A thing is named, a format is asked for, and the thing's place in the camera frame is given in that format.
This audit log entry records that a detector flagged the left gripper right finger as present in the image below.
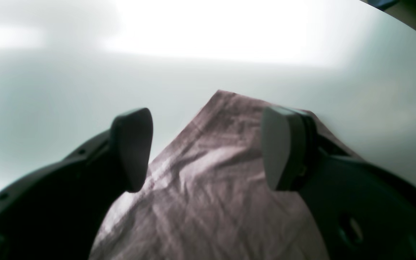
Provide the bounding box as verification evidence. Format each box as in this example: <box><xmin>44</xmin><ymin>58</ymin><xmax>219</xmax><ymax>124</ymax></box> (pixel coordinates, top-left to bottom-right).
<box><xmin>261</xmin><ymin>107</ymin><xmax>416</xmax><ymax>260</ymax></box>

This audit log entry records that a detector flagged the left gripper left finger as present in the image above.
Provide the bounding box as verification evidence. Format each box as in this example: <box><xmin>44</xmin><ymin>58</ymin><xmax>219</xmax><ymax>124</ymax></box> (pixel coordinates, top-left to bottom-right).
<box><xmin>0</xmin><ymin>108</ymin><xmax>153</xmax><ymax>260</ymax></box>

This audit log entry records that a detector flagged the mauve pink T-shirt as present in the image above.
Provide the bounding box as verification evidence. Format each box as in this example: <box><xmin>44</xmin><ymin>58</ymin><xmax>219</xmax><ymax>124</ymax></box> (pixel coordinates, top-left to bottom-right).
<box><xmin>89</xmin><ymin>90</ymin><xmax>364</xmax><ymax>260</ymax></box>

